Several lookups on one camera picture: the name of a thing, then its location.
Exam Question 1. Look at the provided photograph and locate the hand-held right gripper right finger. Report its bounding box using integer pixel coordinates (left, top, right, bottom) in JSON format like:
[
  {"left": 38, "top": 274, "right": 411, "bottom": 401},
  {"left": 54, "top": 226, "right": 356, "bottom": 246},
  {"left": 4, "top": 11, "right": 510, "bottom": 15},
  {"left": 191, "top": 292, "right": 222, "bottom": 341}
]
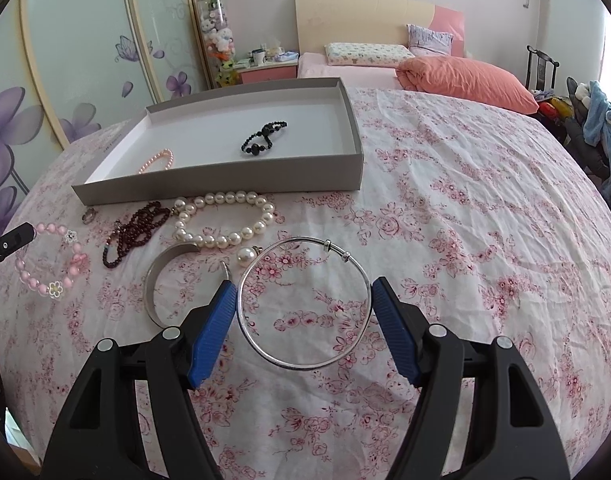
[{"left": 370, "top": 276, "right": 571, "bottom": 480}]

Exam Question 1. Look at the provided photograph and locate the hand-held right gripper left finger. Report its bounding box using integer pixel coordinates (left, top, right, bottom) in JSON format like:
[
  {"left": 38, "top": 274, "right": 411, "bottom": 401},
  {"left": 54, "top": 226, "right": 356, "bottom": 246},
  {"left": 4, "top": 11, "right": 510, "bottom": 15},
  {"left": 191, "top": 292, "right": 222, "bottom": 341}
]
[{"left": 39, "top": 280, "right": 237, "bottom": 480}]

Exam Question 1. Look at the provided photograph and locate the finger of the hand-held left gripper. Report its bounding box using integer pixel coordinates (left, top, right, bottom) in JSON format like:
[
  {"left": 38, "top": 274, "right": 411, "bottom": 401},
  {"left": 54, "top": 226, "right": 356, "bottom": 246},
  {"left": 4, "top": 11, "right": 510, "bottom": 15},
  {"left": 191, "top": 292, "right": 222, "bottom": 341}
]
[{"left": 0, "top": 225, "right": 37, "bottom": 271}]

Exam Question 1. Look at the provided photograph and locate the pink flower bead bracelet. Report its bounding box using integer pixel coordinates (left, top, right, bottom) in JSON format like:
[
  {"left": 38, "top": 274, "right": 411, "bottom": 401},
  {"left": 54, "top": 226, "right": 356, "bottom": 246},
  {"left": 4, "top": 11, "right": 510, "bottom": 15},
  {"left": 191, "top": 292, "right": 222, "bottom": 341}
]
[{"left": 14, "top": 223, "right": 88, "bottom": 301}]

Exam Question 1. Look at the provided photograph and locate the wide silver cuff bangle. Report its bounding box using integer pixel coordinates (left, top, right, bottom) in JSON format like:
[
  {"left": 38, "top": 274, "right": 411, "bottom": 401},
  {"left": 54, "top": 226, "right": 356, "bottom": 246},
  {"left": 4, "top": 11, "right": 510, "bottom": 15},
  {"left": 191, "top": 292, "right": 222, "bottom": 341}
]
[{"left": 144, "top": 242, "right": 231, "bottom": 328}]

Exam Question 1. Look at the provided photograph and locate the white pearl bracelet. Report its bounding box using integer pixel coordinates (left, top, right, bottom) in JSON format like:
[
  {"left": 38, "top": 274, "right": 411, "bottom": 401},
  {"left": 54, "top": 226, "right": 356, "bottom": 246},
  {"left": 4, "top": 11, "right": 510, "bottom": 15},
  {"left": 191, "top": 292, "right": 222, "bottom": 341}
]
[{"left": 172, "top": 191, "right": 277, "bottom": 250}]

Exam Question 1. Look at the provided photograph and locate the thin silver bangle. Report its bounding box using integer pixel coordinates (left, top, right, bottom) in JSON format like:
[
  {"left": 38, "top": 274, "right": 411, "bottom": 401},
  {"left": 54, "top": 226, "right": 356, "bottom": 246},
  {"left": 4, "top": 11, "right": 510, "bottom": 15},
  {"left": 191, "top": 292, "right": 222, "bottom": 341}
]
[{"left": 236, "top": 238, "right": 373, "bottom": 372}]

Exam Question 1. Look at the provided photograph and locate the dark red bead bracelet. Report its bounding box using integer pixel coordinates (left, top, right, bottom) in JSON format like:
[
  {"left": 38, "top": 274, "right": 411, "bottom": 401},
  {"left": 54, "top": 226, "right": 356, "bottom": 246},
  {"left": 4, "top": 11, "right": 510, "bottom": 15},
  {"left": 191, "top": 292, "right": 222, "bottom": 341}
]
[{"left": 102, "top": 201, "right": 172, "bottom": 269}]

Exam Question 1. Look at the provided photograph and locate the grey cardboard box tray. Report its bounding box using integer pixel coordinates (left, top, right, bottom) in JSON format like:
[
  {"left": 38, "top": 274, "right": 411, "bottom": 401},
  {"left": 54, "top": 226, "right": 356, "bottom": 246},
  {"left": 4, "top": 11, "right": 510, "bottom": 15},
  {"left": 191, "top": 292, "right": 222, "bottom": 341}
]
[{"left": 71, "top": 77, "right": 365, "bottom": 207}]

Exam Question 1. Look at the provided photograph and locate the floral sliding door wardrobe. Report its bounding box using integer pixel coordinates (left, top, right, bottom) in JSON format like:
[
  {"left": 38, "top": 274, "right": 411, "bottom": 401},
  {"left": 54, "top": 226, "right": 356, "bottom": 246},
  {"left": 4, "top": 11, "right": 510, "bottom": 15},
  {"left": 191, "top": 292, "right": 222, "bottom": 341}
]
[{"left": 0, "top": 0, "right": 211, "bottom": 241}]

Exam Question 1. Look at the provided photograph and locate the folded orange duvet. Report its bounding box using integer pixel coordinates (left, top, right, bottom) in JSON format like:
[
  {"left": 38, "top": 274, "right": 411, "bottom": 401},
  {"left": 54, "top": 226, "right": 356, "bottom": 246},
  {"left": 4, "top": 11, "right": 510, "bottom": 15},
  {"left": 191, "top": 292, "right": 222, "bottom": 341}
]
[{"left": 396, "top": 55, "right": 540, "bottom": 115}]

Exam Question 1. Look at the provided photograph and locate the pink nightstand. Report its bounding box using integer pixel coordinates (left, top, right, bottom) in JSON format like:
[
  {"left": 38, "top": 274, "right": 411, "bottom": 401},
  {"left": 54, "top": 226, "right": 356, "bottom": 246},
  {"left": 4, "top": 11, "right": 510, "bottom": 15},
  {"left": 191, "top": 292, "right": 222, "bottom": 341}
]
[{"left": 235, "top": 52, "right": 300, "bottom": 86}]

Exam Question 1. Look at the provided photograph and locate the plain pink bed sheet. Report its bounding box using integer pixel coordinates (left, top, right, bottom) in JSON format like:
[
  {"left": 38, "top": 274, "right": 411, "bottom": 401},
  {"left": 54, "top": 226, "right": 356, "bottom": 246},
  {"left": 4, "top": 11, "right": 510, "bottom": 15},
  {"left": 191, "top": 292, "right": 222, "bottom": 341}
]
[{"left": 296, "top": 51, "right": 403, "bottom": 91}]

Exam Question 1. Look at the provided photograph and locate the red and yellow plush toy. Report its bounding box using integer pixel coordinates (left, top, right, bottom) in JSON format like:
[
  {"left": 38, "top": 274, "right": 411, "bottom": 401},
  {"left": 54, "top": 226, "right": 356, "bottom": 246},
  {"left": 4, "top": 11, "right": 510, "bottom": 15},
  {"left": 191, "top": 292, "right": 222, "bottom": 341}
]
[{"left": 539, "top": 97, "right": 573, "bottom": 122}]

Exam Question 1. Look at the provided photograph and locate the grey chair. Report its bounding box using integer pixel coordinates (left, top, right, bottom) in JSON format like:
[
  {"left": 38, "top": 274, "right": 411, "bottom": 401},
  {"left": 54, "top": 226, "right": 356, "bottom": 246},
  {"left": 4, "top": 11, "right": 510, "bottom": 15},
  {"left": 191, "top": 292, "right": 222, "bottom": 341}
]
[{"left": 564, "top": 77, "right": 606, "bottom": 171}]

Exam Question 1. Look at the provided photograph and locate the white patterned pillow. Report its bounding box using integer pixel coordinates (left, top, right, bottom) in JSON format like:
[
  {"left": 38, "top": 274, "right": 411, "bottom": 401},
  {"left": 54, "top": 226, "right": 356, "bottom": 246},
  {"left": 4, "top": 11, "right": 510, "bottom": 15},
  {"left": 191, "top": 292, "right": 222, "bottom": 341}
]
[{"left": 324, "top": 42, "right": 415, "bottom": 67}]

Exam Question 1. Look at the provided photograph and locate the purple patterned pillow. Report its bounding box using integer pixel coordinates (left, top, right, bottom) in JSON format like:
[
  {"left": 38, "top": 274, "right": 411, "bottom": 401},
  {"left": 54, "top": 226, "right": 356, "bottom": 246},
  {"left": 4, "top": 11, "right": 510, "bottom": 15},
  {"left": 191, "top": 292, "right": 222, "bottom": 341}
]
[{"left": 407, "top": 24, "right": 455, "bottom": 56}]

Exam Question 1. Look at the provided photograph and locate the blue bathrobe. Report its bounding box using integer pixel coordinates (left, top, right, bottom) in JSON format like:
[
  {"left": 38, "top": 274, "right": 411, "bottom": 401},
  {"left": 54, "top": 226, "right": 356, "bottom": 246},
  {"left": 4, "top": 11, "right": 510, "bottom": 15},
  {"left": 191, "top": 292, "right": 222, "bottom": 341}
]
[{"left": 583, "top": 80, "right": 611, "bottom": 206}]

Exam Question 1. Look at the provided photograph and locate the dark wooden chair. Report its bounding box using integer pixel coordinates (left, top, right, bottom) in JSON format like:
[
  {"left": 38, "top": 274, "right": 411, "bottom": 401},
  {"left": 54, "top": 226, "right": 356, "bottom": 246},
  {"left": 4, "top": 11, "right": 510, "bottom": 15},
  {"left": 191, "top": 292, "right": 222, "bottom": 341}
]
[{"left": 525, "top": 45, "right": 560, "bottom": 92}]

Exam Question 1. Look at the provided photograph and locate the clear tube of plush toys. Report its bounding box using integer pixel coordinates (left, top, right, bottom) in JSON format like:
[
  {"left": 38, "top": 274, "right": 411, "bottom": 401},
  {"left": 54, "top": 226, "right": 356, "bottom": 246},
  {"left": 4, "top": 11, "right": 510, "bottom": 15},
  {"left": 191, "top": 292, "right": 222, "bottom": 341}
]
[{"left": 195, "top": 0, "right": 241, "bottom": 88}]

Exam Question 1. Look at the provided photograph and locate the cream and pink headboard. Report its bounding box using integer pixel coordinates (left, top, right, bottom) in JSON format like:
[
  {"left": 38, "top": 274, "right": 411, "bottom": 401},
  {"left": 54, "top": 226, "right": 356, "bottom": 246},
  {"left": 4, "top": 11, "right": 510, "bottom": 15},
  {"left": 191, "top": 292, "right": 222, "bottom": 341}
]
[{"left": 295, "top": 0, "right": 467, "bottom": 57}]

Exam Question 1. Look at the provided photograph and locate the pink pearl bracelet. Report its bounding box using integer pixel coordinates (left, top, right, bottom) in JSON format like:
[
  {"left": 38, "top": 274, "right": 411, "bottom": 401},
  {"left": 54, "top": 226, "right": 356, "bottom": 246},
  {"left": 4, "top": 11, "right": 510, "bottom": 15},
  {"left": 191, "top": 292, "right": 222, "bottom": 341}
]
[{"left": 138, "top": 148, "right": 174, "bottom": 175}]

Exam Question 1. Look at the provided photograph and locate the black bead bracelet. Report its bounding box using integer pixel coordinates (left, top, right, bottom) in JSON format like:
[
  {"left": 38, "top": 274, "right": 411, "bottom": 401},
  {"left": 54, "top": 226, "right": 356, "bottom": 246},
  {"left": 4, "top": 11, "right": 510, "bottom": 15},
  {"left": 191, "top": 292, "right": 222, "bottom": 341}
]
[{"left": 240, "top": 121, "right": 289, "bottom": 157}]

